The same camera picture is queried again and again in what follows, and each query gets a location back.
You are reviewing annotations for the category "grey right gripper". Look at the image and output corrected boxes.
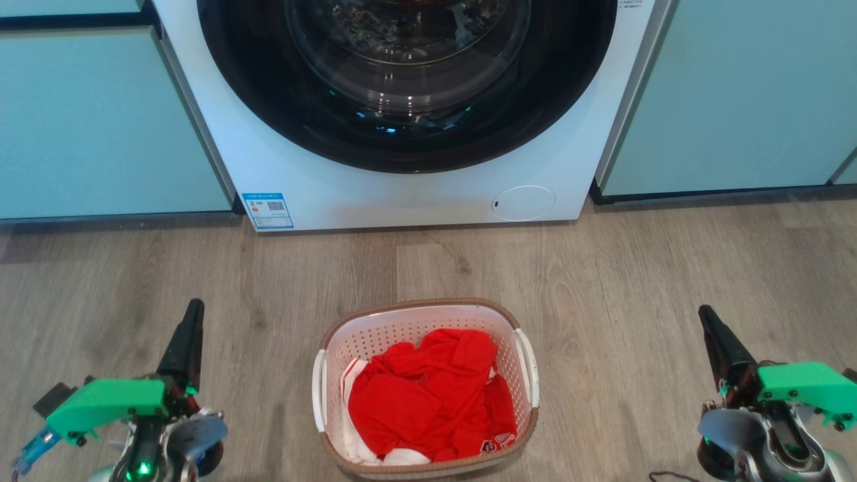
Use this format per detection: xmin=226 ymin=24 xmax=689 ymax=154
xmin=696 ymin=305 xmax=838 ymax=482

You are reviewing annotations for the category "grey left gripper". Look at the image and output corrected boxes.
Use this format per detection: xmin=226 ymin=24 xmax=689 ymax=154
xmin=110 ymin=299 xmax=228 ymax=482

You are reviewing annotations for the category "white laundry basket brown rim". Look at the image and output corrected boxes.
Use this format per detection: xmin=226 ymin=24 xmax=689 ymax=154
xmin=311 ymin=298 xmax=540 ymax=480

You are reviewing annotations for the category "blue energy label sticker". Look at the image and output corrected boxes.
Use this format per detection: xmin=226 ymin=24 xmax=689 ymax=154
xmin=241 ymin=193 xmax=295 ymax=231

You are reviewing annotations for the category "small pale teal cabinet panel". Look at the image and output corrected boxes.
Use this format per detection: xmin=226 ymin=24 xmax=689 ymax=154
xmin=829 ymin=149 xmax=857 ymax=186

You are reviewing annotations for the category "large pale teal cabinet door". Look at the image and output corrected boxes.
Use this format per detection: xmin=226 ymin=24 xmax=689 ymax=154
xmin=0 ymin=27 xmax=235 ymax=222

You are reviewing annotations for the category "red garment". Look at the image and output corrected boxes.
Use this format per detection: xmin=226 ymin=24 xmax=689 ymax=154
xmin=347 ymin=328 xmax=518 ymax=463

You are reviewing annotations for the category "round white filter cover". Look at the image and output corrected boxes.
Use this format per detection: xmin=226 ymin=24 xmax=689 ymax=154
xmin=491 ymin=185 xmax=556 ymax=222

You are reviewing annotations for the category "dark round washer door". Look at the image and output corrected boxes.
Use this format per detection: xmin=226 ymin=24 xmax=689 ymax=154
xmin=196 ymin=0 xmax=618 ymax=175

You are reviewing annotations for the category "wide pale teal cabinet panel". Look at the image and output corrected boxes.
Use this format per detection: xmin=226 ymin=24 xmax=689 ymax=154
xmin=596 ymin=0 xmax=857 ymax=198

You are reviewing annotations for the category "white front-load washing machine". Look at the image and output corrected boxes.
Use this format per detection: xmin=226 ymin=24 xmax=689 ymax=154
xmin=153 ymin=0 xmax=674 ymax=233

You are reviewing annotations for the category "narrow pale teal cabinet drawer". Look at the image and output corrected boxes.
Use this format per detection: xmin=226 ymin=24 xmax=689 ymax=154
xmin=0 ymin=0 xmax=145 ymax=17

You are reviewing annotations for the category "blue cable connector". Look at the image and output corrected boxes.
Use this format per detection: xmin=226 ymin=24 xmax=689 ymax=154
xmin=10 ymin=427 xmax=61 ymax=476

